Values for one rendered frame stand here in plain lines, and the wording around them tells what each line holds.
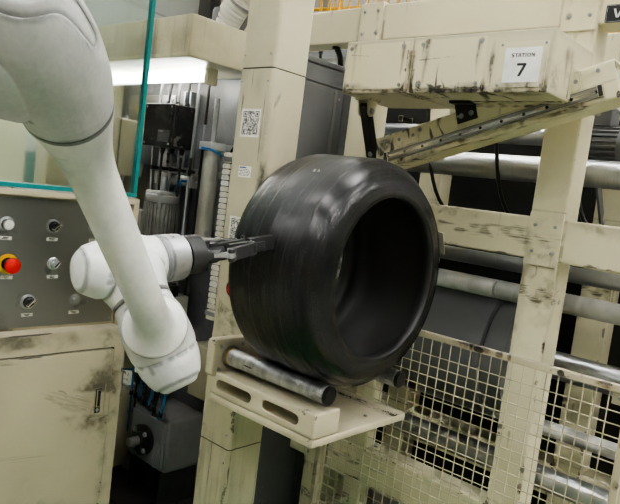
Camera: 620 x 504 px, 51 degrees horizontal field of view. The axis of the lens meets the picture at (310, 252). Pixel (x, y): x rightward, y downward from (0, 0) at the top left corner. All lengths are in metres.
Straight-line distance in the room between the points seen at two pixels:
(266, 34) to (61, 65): 1.19
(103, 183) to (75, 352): 1.08
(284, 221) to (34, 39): 0.88
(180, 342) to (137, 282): 0.16
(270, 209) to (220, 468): 0.79
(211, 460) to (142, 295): 1.04
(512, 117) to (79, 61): 1.29
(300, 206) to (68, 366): 0.82
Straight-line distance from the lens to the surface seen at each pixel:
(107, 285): 1.12
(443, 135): 1.85
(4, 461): 1.90
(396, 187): 1.53
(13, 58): 0.64
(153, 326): 1.00
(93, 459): 2.03
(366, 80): 1.87
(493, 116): 1.79
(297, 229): 1.37
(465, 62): 1.71
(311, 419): 1.49
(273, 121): 1.74
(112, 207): 0.88
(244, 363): 1.65
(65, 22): 0.63
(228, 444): 1.86
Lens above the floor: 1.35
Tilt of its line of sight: 5 degrees down
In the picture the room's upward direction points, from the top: 7 degrees clockwise
